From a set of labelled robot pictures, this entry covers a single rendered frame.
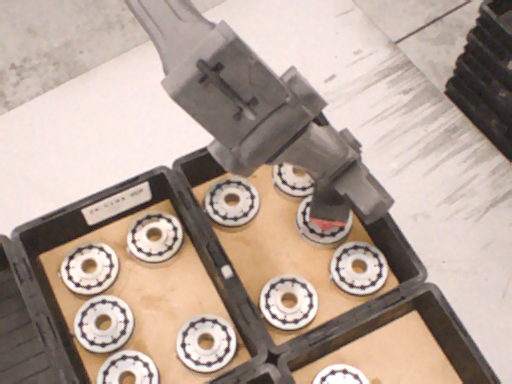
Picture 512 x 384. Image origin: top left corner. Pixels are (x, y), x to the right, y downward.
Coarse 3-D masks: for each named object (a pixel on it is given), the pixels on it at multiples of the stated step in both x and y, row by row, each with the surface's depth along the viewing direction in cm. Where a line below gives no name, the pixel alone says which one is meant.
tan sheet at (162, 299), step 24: (96, 240) 124; (120, 240) 124; (48, 264) 122; (192, 264) 122; (120, 288) 120; (144, 288) 120; (168, 288) 120; (192, 288) 120; (72, 312) 118; (144, 312) 118; (168, 312) 118; (192, 312) 118; (216, 312) 118; (144, 336) 116; (168, 336) 117; (96, 360) 115; (168, 360) 115; (240, 360) 115
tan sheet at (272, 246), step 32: (256, 224) 126; (288, 224) 126; (352, 224) 126; (256, 256) 123; (288, 256) 123; (320, 256) 123; (256, 288) 120; (320, 288) 120; (384, 288) 120; (320, 320) 118
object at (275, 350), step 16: (320, 112) 124; (176, 160) 120; (176, 176) 118; (192, 192) 117; (192, 208) 116; (208, 224) 114; (400, 240) 113; (224, 256) 113; (416, 256) 112; (240, 288) 110; (400, 288) 110; (368, 304) 109; (256, 320) 108; (336, 320) 108; (304, 336) 108; (272, 352) 105
